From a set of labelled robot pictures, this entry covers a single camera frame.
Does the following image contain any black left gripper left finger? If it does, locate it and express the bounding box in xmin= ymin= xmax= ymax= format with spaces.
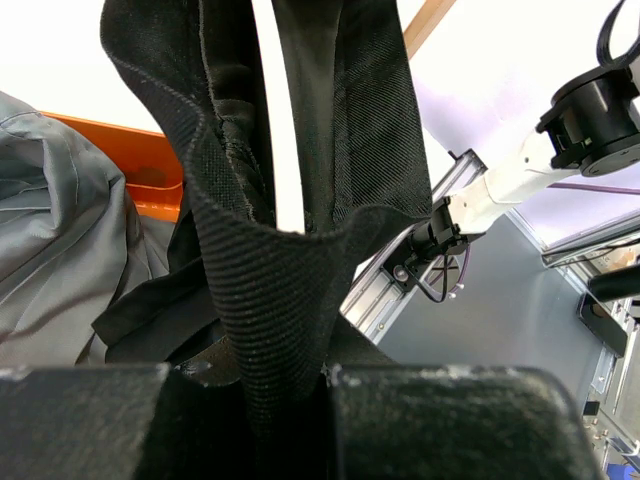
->
xmin=1 ymin=365 xmax=170 ymax=479

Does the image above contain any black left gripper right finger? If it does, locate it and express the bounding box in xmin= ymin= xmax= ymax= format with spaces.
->
xmin=329 ymin=365 xmax=605 ymax=479

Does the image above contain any black pleated skirt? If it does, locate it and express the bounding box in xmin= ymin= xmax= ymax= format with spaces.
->
xmin=101 ymin=1 xmax=432 ymax=445

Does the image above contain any grey pleated skirt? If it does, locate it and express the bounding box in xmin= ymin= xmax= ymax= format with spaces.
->
xmin=1 ymin=95 xmax=172 ymax=366

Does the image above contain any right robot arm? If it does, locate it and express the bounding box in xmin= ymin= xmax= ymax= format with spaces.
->
xmin=404 ymin=66 xmax=639 ymax=263

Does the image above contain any orange plastic basket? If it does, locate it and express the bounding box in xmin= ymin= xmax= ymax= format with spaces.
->
xmin=46 ymin=112 xmax=183 ymax=223

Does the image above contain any wooden clothes rack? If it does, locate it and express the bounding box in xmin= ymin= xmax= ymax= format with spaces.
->
xmin=403 ymin=0 xmax=456 ymax=60

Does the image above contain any aluminium rail table edge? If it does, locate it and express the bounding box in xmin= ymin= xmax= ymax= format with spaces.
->
xmin=340 ymin=149 xmax=487 ymax=344

